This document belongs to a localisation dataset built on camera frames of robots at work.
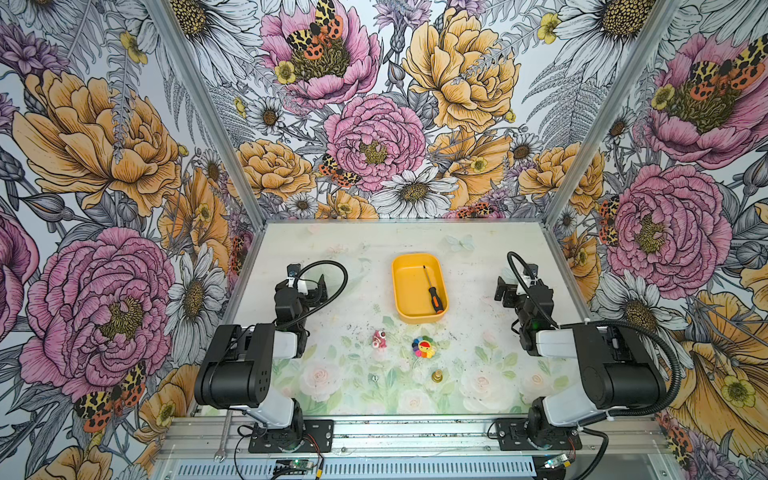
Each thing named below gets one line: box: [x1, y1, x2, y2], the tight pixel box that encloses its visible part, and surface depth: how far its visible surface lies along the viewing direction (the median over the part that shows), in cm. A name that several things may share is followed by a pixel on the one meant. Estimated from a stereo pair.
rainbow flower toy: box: [411, 335, 437, 359], surface depth 89 cm
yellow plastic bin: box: [391, 253, 449, 325], surface depth 104 cm
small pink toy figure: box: [372, 330, 387, 349], surface depth 89 cm
